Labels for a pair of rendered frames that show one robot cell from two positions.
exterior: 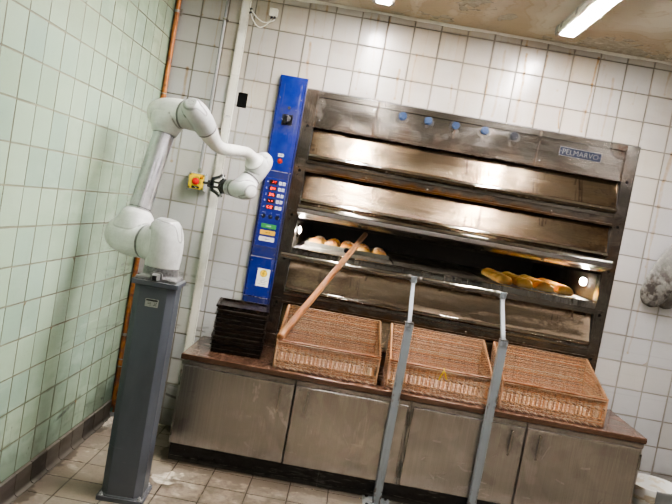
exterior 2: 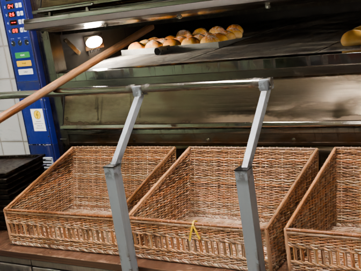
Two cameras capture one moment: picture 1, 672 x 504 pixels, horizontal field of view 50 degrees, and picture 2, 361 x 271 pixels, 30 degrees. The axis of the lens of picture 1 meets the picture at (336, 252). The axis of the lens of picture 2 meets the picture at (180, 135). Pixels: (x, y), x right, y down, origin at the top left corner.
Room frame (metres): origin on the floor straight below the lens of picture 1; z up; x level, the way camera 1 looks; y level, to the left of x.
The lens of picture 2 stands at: (1.91, -1.76, 1.50)
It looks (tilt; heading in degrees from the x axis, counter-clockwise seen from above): 13 degrees down; 32
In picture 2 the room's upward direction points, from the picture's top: 9 degrees counter-clockwise
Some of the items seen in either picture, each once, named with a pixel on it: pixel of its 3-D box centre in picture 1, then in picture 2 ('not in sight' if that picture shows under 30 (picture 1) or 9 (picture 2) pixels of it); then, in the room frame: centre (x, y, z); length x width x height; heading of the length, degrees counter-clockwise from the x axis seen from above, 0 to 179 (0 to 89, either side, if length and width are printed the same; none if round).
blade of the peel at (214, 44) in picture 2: (347, 249); (187, 43); (4.80, -0.07, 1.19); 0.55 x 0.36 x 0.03; 89
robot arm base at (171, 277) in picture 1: (159, 273); not in sight; (3.17, 0.75, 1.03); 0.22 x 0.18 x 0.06; 2
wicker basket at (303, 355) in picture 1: (329, 342); (93, 194); (3.92, -0.05, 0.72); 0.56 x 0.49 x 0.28; 90
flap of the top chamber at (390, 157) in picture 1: (463, 169); not in sight; (4.18, -0.64, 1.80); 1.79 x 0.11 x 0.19; 89
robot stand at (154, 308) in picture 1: (141, 387); not in sight; (3.19, 0.76, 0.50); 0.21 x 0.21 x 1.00; 2
